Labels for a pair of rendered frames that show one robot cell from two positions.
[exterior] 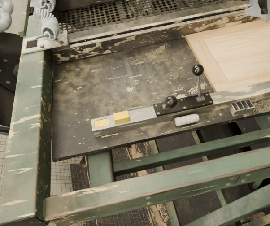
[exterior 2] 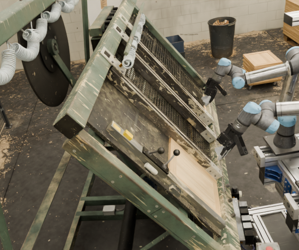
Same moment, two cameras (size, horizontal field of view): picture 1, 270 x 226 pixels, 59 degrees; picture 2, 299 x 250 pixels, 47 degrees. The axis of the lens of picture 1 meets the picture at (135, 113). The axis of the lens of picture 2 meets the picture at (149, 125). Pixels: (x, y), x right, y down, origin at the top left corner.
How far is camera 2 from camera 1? 1.15 m
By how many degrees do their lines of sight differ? 32
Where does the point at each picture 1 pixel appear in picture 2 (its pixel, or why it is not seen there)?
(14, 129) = (85, 84)
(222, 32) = (186, 156)
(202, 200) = not seen: outside the picture
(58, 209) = (85, 137)
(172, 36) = (166, 130)
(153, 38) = (157, 121)
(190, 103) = (159, 163)
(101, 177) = not seen: hidden behind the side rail
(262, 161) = (173, 211)
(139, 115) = (134, 144)
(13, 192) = (78, 109)
